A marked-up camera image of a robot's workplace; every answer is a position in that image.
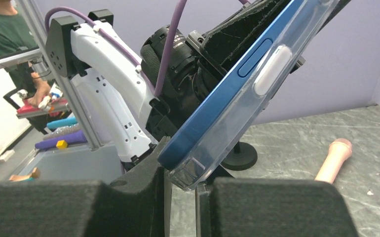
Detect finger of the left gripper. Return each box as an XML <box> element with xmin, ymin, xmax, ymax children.
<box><xmin>200</xmin><ymin>0</ymin><xmax>290</xmax><ymax>71</ymax></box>

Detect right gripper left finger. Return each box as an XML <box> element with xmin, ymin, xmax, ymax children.
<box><xmin>0</xmin><ymin>137</ymin><xmax>171</xmax><ymax>237</ymax></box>

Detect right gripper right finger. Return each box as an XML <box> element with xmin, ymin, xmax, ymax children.
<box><xmin>196</xmin><ymin>177</ymin><xmax>358</xmax><ymax>237</ymax></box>

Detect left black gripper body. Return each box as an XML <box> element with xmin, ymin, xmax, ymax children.
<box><xmin>146</xmin><ymin>25</ymin><xmax>229</xmax><ymax>140</ymax></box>

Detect clear transparent phone case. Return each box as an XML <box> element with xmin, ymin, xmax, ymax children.
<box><xmin>167</xmin><ymin>0</ymin><xmax>338</xmax><ymax>191</ymax></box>

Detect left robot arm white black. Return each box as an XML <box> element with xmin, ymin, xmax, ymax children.
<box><xmin>45</xmin><ymin>0</ymin><xmax>289</xmax><ymax>162</ymax></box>

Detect cluttered background table items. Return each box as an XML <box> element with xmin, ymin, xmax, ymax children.
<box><xmin>0</xmin><ymin>81</ymin><xmax>89</xmax><ymax>184</ymax></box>

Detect pink cylinder stick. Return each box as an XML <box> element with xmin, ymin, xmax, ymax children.
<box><xmin>314</xmin><ymin>138</ymin><xmax>352</xmax><ymax>184</ymax></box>

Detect person in green shirt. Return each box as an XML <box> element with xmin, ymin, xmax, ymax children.
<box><xmin>0</xmin><ymin>0</ymin><xmax>51</xmax><ymax>108</ymax></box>

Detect aluminium frame profile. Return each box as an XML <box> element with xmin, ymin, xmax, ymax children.
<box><xmin>0</xmin><ymin>0</ymin><xmax>103</xmax><ymax>151</ymax></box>

